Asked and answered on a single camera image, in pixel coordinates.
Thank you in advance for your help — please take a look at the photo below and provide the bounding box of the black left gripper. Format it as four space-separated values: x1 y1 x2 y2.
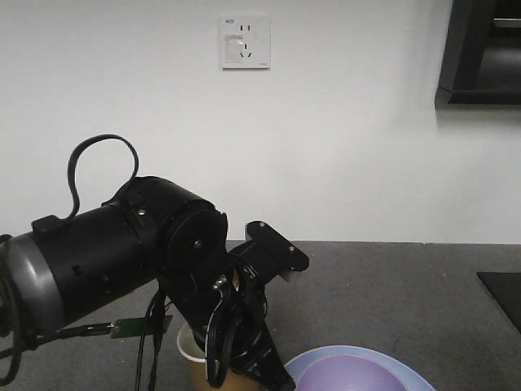
192 260 296 390

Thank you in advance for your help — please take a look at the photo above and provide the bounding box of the brown paper cup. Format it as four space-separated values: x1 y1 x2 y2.
177 323 260 391

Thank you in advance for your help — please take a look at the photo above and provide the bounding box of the purple plastic bowl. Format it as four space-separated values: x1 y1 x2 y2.
296 354 406 391

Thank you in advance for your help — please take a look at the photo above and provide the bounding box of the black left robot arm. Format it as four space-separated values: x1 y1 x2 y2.
1 177 309 390

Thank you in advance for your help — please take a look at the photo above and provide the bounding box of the light blue plastic plate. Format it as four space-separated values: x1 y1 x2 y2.
286 345 434 390

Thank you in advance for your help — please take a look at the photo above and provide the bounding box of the green circuit board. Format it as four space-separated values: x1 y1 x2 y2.
110 318 154 339

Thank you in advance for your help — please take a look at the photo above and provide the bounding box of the black induction cooktop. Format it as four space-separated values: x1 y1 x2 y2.
477 272 520 332

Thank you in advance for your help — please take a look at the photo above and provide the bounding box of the black range hood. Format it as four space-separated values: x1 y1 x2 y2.
435 0 520 107

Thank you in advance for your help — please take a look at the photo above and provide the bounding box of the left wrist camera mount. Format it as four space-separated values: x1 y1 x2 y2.
231 221 309 284

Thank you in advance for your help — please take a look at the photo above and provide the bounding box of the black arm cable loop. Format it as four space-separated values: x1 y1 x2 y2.
67 134 139 221

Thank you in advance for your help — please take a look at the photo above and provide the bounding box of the white wall socket right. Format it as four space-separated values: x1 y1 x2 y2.
219 15 271 70

